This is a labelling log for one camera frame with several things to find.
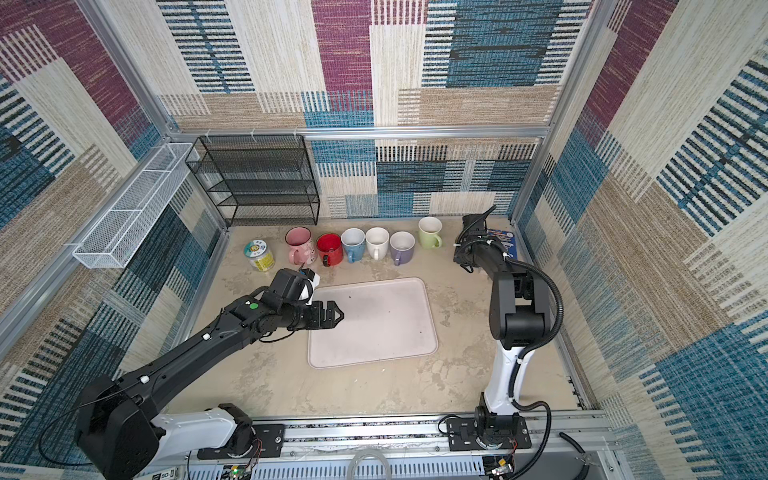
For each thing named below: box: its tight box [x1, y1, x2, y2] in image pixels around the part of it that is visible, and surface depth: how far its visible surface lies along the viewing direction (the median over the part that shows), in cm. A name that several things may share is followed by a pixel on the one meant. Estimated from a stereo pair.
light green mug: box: [418, 216, 443, 249], surface depth 108 cm
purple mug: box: [389, 230, 416, 266], surface depth 107 cm
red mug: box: [316, 232, 343, 267], surface depth 106 cm
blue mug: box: [341, 227, 365, 263], surface depth 104 cm
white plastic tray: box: [308, 277, 438, 370], surface depth 97 cm
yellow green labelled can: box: [243, 239, 275, 272], surface depth 104 cm
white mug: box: [365, 226, 390, 260], surface depth 104 cm
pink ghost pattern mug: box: [284, 226, 317, 266], surface depth 104 cm
